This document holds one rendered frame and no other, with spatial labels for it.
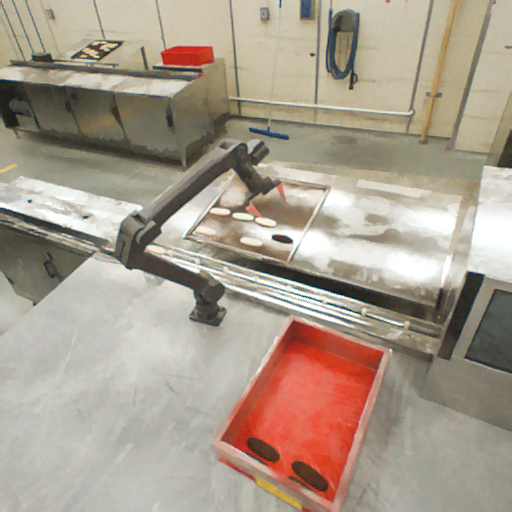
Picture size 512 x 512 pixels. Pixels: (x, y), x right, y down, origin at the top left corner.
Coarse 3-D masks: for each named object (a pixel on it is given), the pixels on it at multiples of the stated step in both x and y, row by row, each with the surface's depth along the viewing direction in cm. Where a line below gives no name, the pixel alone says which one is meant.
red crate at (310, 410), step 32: (288, 352) 126; (320, 352) 125; (288, 384) 117; (320, 384) 116; (352, 384) 116; (256, 416) 110; (288, 416) 109; (320, 416) 109; (352, 416) 108; (288, 448) 102; (320, 448) 102
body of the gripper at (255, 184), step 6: (252, 174) 120; (258, 174) 122; (246, 180) 121; (252, 180) 121; (258, 180) 122; (264, 180) 125; (270, 180) 122; (246, 186) 123; (252, 186) 122; (258, 186) 122; (264, 186) 122; (246, 192) 128; (252, 192) 123; (258, 192) 122; (246, 198) 124; (252, 198) 123
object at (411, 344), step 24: (0, 216) 206; (72, 240) 184; (240, 288) 146; (264, 288) 145; (288, 312) 139; (312, 312) 134; (336, 312) 133; (360, 336) 128; (384, 336) 124; (408, 336) 123
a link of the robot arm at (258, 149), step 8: (248, 144) 120; (256, 144) 119; (264, 144) 121; (240, 152) 113; (248, 152) 118; (256, 152) 120; (264, 152) 121; (240, 160) 114; (248, 160) 116; (256, 160) 120
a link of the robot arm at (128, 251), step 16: (128, 224) 104; (128, 240) 103; (128, 256) 103; (144, 256) 107; (160, 272) 115; (176, 272) 119; (192, 272) 125; (192, 288) 127; (208, 288) 128; (224, 288) 134
